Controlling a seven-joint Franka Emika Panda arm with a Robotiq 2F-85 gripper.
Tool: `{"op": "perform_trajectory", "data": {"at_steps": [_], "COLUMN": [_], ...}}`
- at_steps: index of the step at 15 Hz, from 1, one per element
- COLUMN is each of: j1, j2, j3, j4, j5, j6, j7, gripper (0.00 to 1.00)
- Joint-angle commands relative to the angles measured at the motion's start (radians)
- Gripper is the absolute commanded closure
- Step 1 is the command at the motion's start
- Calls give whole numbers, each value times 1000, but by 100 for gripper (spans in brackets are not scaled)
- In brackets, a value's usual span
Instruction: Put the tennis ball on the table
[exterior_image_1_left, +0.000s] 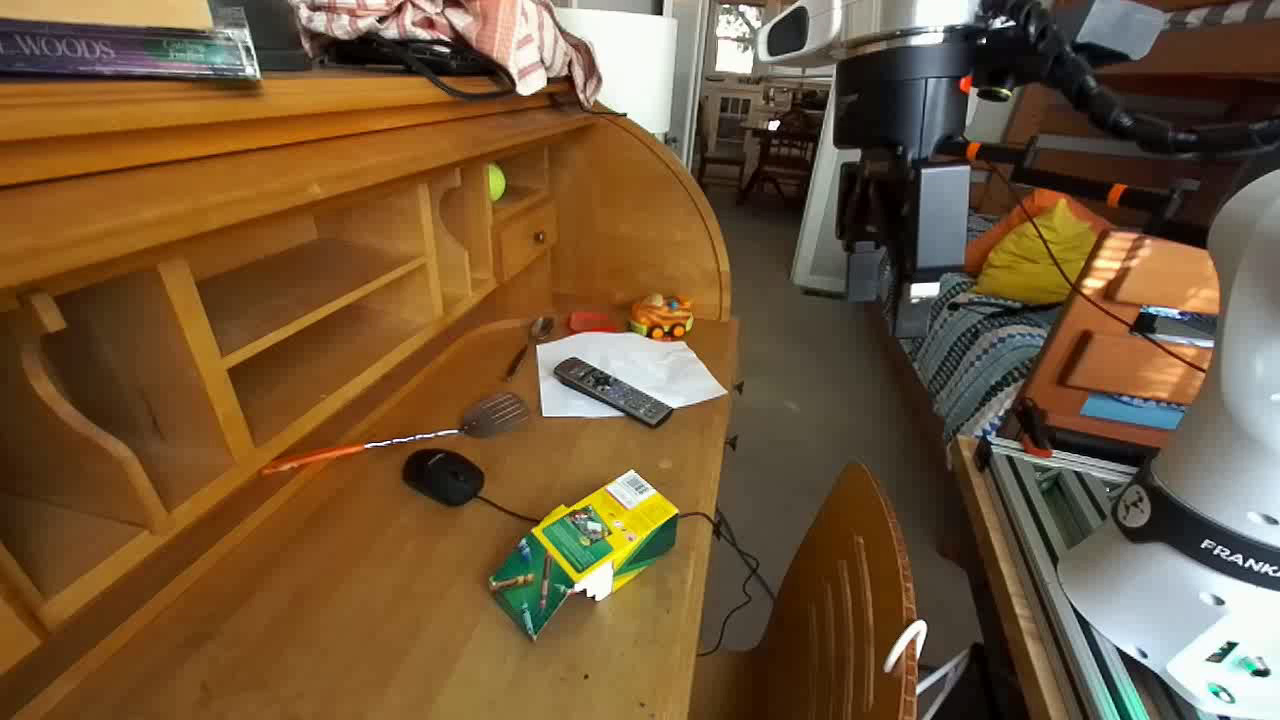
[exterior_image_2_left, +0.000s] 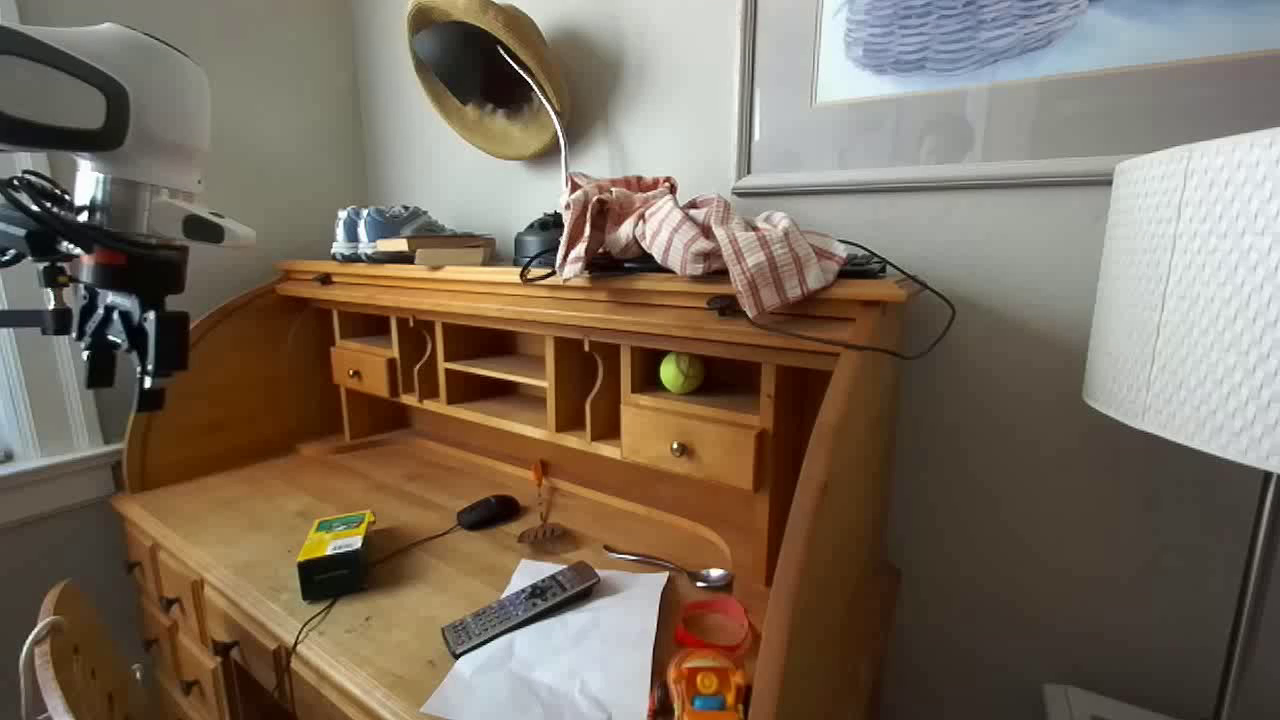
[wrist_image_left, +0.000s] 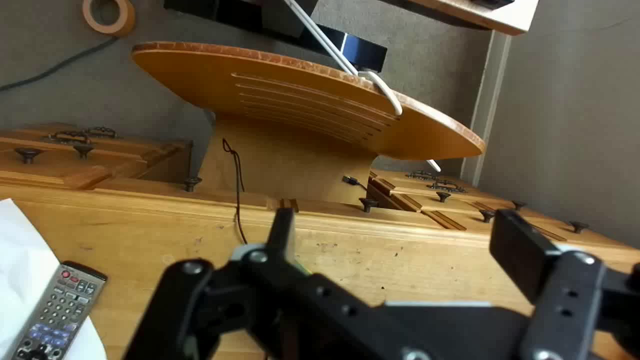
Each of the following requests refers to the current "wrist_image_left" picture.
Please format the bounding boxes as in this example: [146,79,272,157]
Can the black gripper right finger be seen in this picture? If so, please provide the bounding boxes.
[488,208,608,360]

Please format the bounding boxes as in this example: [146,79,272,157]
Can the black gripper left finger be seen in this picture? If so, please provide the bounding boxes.
[228,205,416,360]

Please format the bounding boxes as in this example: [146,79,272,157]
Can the wooden roll-top desk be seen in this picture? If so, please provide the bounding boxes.
[0,123,640,360]

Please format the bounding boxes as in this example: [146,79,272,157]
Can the wooden chair back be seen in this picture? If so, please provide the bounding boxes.
[129,39,488,205]

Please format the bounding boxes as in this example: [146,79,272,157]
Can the silver metal rod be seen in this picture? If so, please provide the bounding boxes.
[284,0,362,76]

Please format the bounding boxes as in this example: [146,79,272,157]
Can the black flat panel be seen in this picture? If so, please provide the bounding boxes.
[161,0,389,71]

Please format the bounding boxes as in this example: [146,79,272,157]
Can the white board with wooden edge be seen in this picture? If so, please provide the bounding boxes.
[382,0,539,35]

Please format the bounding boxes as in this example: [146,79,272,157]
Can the grey remote control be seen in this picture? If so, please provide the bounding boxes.
[1,259,108,360]

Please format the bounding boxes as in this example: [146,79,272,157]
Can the white paper sheet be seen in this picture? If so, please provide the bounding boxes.
[0,196,108,360]

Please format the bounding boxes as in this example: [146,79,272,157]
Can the beige tape roll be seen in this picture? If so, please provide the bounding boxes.
[79,0,137,38]

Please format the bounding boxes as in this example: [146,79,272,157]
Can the black mouse cable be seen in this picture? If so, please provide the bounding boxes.
[220,136,250,246]

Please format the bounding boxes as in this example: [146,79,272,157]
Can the desk drawer with dark handles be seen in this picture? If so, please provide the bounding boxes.
[0,123,195,194]
[363,167,601,252]

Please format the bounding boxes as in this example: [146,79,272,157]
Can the white vertical post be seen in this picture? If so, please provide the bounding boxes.
[463,27,515,187]

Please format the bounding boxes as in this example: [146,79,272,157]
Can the white cable loop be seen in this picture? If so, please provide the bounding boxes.
[357,66,406,118]

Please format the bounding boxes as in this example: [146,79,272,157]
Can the grey floor cable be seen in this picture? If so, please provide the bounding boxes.
[0,35,118,91]

